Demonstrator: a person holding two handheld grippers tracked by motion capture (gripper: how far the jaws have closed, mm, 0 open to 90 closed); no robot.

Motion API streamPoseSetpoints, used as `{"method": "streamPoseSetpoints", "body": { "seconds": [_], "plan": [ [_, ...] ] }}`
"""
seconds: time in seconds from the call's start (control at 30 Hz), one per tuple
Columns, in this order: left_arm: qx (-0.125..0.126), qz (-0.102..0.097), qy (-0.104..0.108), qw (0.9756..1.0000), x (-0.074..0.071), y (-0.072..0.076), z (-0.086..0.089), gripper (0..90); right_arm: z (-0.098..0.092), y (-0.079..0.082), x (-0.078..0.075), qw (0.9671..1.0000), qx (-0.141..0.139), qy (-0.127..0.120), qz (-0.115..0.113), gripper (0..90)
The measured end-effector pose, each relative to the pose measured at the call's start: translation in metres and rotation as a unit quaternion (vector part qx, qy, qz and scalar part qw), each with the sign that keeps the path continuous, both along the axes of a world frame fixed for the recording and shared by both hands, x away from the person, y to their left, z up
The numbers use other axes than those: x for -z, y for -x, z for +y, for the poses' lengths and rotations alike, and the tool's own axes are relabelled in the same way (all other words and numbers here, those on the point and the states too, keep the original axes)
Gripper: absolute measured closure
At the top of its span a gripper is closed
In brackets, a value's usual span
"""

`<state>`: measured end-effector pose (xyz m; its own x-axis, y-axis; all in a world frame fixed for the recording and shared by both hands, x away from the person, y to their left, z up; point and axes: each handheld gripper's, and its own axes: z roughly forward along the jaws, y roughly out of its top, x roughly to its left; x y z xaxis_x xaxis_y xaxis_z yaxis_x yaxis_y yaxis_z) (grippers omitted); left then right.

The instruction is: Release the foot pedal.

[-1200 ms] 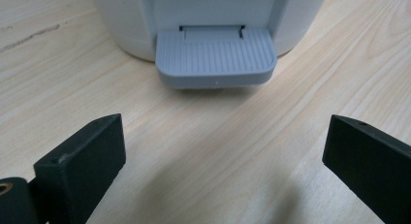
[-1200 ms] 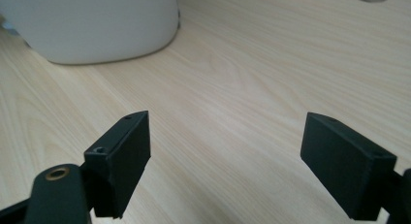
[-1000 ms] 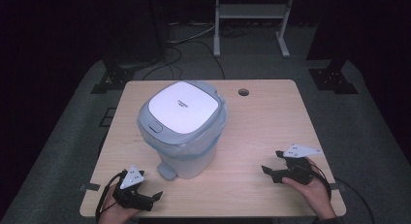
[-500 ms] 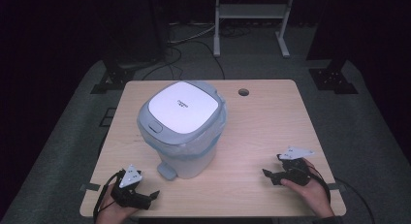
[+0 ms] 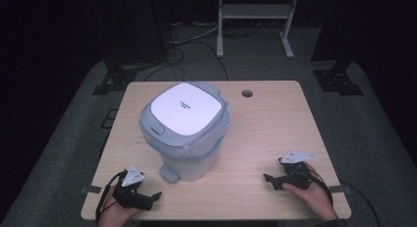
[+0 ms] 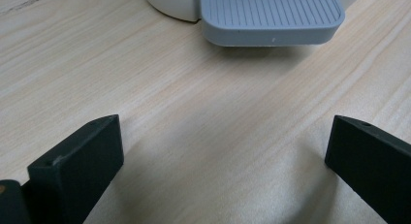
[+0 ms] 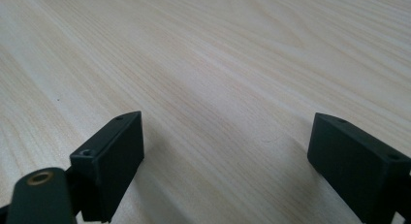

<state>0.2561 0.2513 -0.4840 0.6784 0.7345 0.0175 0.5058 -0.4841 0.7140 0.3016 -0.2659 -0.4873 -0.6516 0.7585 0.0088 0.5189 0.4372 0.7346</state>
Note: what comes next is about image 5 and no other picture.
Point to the person's right hand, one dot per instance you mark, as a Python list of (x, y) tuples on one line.
[(313, 197)]

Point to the white metal stand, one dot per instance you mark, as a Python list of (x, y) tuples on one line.
[(254, 11)]

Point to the black stand base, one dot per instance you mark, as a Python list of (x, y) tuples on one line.
[(114, 79), (337, 79)]

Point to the white pedal trash can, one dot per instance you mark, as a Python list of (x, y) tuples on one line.
[(185, 109)]

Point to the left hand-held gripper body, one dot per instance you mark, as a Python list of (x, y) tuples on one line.
[(132, 177)]

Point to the grey tape strip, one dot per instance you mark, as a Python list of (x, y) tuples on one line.
[(90, 189), (336, 188)]

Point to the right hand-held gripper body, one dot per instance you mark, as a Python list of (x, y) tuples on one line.
[(296, 174)]

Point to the person's left hand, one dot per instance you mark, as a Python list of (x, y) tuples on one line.
[(114, 214)]

